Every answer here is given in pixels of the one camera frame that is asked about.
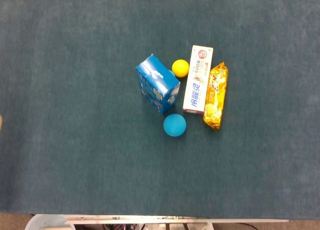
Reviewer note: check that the teal carpet table cover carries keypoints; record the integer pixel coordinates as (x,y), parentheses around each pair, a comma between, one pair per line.
(75,152)

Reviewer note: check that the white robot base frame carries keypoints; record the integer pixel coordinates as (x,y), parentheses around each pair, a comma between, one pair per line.
(150,219)

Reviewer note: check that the blue Oreo cookie box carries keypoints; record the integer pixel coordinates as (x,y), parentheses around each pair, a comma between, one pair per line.
(156,85)

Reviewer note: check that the gold foil snack packet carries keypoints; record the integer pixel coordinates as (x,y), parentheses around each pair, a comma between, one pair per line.
(216,97)

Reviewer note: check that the white toothpaste box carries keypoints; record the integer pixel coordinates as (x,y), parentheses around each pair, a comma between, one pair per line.
(198,82)

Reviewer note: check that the yellow foam ball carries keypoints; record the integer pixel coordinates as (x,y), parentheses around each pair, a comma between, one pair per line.
(180,68)

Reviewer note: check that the large blue foam ball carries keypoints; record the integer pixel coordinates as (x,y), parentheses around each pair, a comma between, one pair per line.
(174,125)

